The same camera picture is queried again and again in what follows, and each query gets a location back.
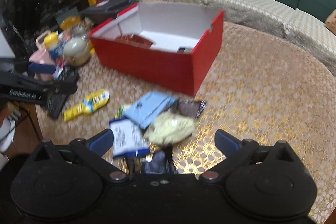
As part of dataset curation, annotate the pale green snack packet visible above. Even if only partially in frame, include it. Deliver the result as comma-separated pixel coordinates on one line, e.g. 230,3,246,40
143,111,197,146

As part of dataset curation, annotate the beige patterned sofa cover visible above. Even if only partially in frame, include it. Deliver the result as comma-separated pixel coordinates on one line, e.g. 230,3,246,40
160,0,335,74

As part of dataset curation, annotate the light blue snack packet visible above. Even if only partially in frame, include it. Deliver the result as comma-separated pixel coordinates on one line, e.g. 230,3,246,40
124,92,178,130

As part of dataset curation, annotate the black gold snack packet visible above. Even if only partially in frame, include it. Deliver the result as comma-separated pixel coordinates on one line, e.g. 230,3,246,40
126,146,180,175

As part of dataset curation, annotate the red cardboard box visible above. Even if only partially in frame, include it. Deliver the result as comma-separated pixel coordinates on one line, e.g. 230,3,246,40
89,1,224,97

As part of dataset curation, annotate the black plastic lidded container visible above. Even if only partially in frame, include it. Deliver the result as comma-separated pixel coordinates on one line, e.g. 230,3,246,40
81,0,138,25

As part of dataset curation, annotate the white blue snack packet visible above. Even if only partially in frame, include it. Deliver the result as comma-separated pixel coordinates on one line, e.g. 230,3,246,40
109,117,150,158

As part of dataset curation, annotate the yellow minion snack packet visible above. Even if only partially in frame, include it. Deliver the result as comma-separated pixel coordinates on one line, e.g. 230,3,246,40
63,89,110,122

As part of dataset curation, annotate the beige round ceramic jar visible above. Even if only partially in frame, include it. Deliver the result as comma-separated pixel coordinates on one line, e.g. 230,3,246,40
63,36,91,67

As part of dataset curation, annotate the green round snack packet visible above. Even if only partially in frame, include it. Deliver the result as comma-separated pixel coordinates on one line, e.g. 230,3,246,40
114,105,131,119

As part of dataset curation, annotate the yellow capped small bottle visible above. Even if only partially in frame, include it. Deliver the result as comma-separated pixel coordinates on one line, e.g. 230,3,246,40
43,32,64,67

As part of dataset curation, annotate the pink mug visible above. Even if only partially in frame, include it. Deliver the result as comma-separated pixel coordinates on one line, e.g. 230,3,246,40
29,30,56,81

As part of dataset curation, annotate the black remote with buttons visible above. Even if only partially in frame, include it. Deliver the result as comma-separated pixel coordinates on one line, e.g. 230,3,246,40
42,65,80,119

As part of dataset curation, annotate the clear glass jar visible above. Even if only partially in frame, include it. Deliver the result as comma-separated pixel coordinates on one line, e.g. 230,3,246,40
68,23,87,39

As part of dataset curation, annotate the dark brown snack packet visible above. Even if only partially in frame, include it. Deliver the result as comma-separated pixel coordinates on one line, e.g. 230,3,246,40
175,100,207,119

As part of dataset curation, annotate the silver foil snack packet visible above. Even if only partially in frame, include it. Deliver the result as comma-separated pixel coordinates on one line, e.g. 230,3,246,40
177,47,193,53

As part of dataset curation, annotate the tan handbag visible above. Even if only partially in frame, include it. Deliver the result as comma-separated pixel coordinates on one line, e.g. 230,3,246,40
325,9,336,35

